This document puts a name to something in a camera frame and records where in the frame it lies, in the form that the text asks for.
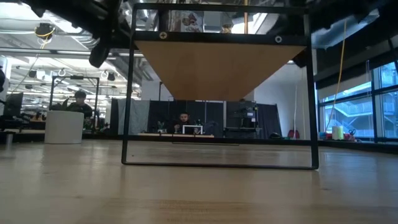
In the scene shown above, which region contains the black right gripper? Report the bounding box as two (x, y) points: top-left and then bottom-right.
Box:
(275, 0), (330, 68)

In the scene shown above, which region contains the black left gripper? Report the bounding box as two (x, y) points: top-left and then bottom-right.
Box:
(89, 0), (137, 68)

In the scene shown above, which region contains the black yellow ceiling device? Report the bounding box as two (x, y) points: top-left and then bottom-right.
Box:
(34, 22), (57, 40)

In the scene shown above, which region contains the black curtain partition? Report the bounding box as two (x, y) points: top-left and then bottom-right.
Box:
(149, 99), (282, 139)

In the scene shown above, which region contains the black equipment rack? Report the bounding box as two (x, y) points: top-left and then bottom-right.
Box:
(233, 99), (259, 138)

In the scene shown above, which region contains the pale cylinder container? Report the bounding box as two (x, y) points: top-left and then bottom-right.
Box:
(331, 125), (345, 141)

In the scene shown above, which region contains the far wooden desk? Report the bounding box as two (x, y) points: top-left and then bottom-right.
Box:
(138, 133), (215, 139)

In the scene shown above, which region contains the dark computer monitor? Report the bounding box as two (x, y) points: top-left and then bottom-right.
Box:
(2, 92), (24, 118)

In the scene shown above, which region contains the person at far desk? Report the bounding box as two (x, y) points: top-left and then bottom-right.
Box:
(172, 111), (195, 134)

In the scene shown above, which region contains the distant black rig frame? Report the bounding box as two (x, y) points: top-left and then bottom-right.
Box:
(49, 75), (101, 131)

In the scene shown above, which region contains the person behind black frame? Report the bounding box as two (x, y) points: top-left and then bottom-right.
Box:
(67, 90), (94, 119)

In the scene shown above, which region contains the wooden shelf riser black frame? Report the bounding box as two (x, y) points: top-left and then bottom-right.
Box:
(121, 2), (320, 170)

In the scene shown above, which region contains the small white frame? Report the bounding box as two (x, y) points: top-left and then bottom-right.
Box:
(182, 124), (203, 135)

